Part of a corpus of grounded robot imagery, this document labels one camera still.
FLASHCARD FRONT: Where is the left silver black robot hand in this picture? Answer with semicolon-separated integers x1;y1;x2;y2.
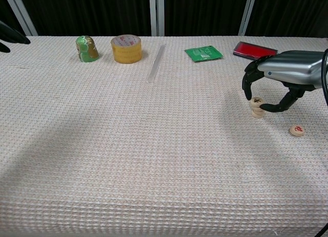
0;20;31;53

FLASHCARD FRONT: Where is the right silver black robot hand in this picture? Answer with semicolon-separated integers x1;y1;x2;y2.
242;50;328;114

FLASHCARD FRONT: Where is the red-character wooden chess piece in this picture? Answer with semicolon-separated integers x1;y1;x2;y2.
289;124;306;138

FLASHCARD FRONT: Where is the red ink stamp pad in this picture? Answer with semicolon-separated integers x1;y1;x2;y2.
232;41;279;60

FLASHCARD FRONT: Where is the green wrapped small jar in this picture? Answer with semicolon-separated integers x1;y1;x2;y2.
75;35;99;63

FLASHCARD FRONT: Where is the green foil packet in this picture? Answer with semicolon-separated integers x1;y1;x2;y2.
184;45;223;63

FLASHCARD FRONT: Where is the yellow packing tape roll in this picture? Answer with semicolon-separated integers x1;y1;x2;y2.
110;34;143;64

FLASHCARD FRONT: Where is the clear plastic tube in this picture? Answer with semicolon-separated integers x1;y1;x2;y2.
147;44;166;83

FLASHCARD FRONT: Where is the beige woven tablecloth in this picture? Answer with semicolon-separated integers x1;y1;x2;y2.
0;35;328;237

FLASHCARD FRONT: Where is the white frame post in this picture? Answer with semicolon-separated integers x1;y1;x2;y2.
149;0;165;37
2;0;38;37
237;0;258;37

